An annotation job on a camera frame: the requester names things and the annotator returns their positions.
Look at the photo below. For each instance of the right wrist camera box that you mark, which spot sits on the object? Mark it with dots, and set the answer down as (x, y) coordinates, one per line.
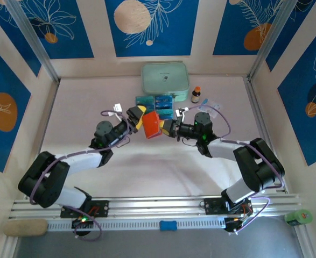
(179, 111)

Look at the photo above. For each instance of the right black controller board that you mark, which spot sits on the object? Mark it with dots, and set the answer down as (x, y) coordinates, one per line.
(235, 224)

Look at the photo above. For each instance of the clear plastic gauze packet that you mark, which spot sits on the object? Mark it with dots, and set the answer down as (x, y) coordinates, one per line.
(214, 106)

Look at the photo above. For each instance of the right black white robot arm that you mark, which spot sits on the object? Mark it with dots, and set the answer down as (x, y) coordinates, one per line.
(257, 166)

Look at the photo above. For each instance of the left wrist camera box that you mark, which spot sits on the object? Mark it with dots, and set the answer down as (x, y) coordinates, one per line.
(117, 107)

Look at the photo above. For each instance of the beige foam block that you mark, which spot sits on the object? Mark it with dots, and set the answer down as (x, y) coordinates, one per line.
(26, 228)

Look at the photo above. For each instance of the aluminium table side rail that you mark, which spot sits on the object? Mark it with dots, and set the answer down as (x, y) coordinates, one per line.
(254, 99)

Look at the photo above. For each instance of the right aluminium corner post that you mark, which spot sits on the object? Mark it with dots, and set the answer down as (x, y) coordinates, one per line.
(270, 40)

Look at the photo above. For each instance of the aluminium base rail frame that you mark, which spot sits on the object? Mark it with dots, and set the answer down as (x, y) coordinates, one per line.
(157, 204)

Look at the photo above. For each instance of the blue bone-shaped clip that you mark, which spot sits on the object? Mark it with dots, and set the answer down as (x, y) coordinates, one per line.
(168, 225)

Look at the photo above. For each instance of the left black controller board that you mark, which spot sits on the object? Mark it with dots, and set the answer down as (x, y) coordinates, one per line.
(89, 223)

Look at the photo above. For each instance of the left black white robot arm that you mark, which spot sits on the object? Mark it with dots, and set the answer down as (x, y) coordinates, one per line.
(47, 177)

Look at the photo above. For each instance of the blue credit card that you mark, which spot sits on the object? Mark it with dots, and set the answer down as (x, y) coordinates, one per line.
(163, 98)
(163, 104)

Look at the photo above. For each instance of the brown bottle orange cap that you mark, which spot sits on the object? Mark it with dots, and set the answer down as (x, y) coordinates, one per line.
(195, 96)

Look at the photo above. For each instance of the black controller board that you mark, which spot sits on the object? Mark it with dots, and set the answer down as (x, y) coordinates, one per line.
(235, 224)
(89, 223)

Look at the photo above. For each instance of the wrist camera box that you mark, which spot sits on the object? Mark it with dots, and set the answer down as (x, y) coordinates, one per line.
(117, 107)
(179, 111)

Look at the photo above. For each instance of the clear acrylic card stand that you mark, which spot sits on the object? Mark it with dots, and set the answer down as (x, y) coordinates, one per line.
(154, 100)

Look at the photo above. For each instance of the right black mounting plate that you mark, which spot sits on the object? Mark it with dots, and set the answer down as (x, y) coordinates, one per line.
(211, 205)

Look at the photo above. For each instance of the orange card holder wallet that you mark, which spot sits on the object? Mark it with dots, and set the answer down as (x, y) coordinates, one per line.
(152, 125)

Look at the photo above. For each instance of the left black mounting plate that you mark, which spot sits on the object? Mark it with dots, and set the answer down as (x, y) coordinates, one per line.
(104, 208)

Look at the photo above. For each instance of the left aluminium corner post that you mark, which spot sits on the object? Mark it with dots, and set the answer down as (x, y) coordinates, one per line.
(35, 43)

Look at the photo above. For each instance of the teal credit card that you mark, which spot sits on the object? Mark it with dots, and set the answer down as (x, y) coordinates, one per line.
(147, 103)
(144, 99)
(164, 113)

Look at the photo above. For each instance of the green tape roll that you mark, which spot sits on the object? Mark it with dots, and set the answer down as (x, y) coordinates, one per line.
(299, 217)

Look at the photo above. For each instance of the aluminium corner post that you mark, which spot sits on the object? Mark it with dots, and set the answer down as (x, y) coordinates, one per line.
(35, 43)
(270, 40)

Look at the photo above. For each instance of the black mounting plate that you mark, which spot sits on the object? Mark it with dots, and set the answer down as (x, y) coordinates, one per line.
(211, 205)
(104, 208)

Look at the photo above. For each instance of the mint green zip pouch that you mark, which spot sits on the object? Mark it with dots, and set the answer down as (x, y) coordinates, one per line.
(163, 80)

